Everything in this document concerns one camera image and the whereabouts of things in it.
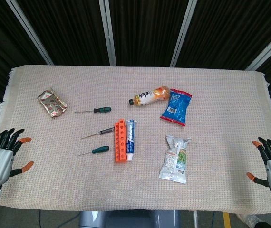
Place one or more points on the white partition frame post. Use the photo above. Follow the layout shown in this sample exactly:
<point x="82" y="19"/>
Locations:
<point x="266" y="53"/>
<point x="182" y="33"/>
<point x="32" y="35"/>
<point x="108" y="33"/>

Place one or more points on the orange drill bit holder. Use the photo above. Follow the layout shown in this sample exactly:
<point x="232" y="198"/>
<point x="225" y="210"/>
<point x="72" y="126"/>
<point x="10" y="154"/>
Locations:
<point x="120" y="142"/>

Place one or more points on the white green snack bag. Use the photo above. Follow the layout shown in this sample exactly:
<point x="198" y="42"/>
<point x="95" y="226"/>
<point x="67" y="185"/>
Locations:
<point x="173" y="161"/>

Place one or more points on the blue snack bag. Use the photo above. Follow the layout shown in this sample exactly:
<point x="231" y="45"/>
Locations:
<point x="176" y="108"/>

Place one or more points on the beige woven tablecloth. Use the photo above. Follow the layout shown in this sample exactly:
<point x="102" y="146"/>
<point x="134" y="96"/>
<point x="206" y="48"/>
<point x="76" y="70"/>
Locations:
<point x="135" y="190"/>

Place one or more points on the orange drink plastic bottle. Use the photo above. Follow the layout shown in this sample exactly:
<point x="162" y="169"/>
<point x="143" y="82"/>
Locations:
<point x="149" y="96"/>

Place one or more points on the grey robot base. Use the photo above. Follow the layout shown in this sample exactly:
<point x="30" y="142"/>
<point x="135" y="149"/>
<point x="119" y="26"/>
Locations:
<point x="126" y="221"/>

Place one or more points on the gold foil packet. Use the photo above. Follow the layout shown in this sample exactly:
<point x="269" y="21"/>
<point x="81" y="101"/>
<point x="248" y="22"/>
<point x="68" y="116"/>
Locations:
<point x="52" y="103"/>

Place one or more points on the white sneaker shoe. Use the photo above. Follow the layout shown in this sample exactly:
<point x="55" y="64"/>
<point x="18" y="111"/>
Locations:
<point x="246" y="221"/>

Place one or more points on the white blue toothpaste tube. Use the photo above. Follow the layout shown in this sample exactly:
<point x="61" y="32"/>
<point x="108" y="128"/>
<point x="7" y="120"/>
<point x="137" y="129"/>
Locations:
<point x="130" y="137"/>

